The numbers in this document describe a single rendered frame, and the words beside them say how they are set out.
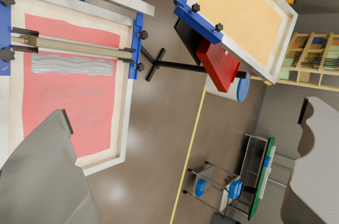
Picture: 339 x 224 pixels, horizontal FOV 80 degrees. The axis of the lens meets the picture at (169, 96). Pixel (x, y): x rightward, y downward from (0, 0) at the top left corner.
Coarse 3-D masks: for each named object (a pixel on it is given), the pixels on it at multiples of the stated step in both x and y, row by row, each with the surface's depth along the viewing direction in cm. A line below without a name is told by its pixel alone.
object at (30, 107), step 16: (32, 16) 72; (48, 32) 77; (64, 32) 81; (80, 32) 86; (32, 80) 76; (48, 80) 80; (64, 80) 85; (32, 96) 77; (32, 112) 78; (32, 128) 79
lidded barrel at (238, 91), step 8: (208, 80) 387; (240, 80) 348; (248, 80) 378; (208, 88) 391; (216, 88) 378; (232, 88) 356; (240, 88) 351; (248, 88) 388; (224, 96) 381; (232, 96) 365; (240, 96) 360
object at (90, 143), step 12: (84, 36) 88; (96, 36) 92; (108, 36) 97; (120, 36) 103; (108, 60) 100; (108, 84) 103; (108, 96) 104; (108, 108) 106; (108, 120) 108; (96, 132) 103; (108, 132) 109; (84, 144) 99; (96, 144) 105; (108, 144) 111
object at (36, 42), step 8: (32, 40) 67; (40, 40) 66; (48, 40) 68; (56, 40) 70; (56, 48) 71; (64, 48) 72; (72, 48) 75; (80, 48) 77; (88, 48) 80; (96, 48) 82; (104, 48) 85; (112, 56) 89; (120, 56) 92; (128, 56) 96
